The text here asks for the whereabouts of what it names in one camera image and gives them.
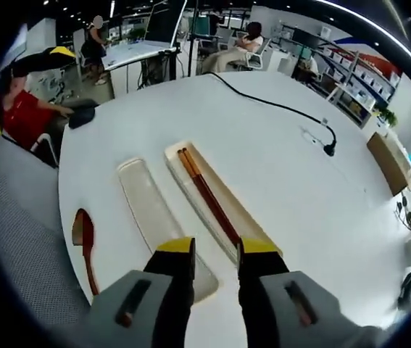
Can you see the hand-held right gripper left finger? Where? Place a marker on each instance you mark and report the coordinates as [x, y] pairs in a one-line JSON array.
[[170, 290]]

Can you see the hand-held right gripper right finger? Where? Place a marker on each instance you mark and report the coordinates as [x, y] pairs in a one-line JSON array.
[[263, 286]]

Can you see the beige cutlery case lid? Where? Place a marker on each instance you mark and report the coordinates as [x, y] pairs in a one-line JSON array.
[[154, 217]]

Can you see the beige cutlery case base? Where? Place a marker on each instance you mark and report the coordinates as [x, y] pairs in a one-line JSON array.
[[241, 206]]

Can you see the brown wooden spoon utensil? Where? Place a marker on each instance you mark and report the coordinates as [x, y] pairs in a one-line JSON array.
[[83, 232]]

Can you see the brown wooden chopstick utensil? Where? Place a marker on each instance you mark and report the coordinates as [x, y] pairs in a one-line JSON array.
[[196, 177], [205, 181]]

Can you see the black rounded object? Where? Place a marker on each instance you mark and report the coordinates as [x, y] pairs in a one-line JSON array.
[[82, 117]]

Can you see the grey mesh office chair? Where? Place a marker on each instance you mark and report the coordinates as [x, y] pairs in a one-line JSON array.
[[20, 217]]

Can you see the silver laptop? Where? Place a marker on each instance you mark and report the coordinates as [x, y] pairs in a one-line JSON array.
[[163, 21]]

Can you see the brown cardboard box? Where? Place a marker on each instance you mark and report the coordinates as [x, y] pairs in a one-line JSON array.
[[390, 163]]

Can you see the small green potted plant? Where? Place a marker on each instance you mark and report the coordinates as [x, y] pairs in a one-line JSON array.
[[388, 116]]

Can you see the shelf unit with white bins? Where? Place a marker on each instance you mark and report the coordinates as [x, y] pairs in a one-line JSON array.
[[357, 79]]

